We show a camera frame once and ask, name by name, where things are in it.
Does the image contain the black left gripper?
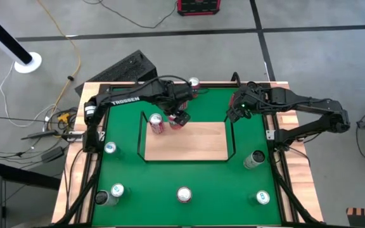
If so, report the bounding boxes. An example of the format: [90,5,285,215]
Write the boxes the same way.
[162,94,191,127]

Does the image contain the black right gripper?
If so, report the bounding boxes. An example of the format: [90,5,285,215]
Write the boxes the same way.
[226,87,261,124]

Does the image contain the white Celsius can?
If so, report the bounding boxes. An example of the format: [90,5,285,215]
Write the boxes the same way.
[94,189,119,207]
[243,149,266,170]

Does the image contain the blue silver Red Bull can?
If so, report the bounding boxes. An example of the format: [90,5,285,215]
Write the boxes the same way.
[103,141,124,160]
[110,182,131,200]

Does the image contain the Coca-Cola can with dark figure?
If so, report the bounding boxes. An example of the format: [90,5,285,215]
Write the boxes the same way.
[176,186,193,204]

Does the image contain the green table mat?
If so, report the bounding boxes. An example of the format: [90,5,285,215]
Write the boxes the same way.
[92,87,282,226]

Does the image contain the black perforated case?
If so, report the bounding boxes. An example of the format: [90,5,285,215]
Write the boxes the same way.
[74,49,158,96]

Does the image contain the green-white soda can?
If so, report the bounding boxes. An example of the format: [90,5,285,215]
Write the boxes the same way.
[248,189,271,206]

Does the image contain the red black box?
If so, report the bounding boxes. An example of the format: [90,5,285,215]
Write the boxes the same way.
[176,0,222,16]

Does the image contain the black power adapter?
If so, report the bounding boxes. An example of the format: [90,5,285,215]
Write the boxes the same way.
[41,146,65,163]

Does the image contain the black white pole with base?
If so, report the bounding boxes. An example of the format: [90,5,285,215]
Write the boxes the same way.
[0,3,43,74]

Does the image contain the wooden shelf with black frame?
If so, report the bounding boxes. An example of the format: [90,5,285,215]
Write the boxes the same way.
[137,110,236,163]

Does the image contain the black metal table frame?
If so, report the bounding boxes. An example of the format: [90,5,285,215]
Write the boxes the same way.
[54,80,323,228]

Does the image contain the black floor cable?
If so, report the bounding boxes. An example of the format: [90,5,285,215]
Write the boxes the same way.
[82,0,179,29]

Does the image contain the yellow cable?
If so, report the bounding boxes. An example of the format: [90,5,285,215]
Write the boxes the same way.
[36,0,82,127]

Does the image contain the white cable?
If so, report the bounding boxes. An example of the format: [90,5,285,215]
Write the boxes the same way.
[0,61,56,128]

